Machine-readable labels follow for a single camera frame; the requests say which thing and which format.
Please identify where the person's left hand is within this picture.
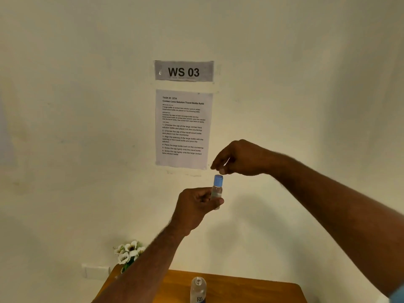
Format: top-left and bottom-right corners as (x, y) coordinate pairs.
(170, 187), (225, 237)

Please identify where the person's right hand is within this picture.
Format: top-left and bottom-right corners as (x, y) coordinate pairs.
(210, 139), (280, 177)

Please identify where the small clear bottle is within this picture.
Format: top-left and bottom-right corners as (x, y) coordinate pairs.
(210, 185), (223, 211)

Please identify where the large clear solution bottle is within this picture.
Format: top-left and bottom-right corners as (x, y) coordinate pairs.
(190, 276), (207, 303)

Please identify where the person's left forearm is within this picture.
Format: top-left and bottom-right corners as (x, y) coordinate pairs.
(91, 225), (190, 303)

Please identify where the person's right forearm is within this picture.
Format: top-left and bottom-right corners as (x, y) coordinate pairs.
(271, 154), (404, 297)

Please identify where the person's right blue sleeve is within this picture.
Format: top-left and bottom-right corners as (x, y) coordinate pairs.
(388, 285), (404, 303)

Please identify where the white instruction paper sheet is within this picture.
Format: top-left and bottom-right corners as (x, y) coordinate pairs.
(155, 89), (214, 170)

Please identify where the white potted flower plant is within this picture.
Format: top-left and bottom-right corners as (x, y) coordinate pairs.
(113, 240), (146, 274)

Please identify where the grey wall sign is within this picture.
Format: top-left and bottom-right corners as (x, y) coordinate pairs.
(154, 61), (215, 82)

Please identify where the white wall box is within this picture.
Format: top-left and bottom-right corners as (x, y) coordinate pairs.
(81, 263), (111, 280)

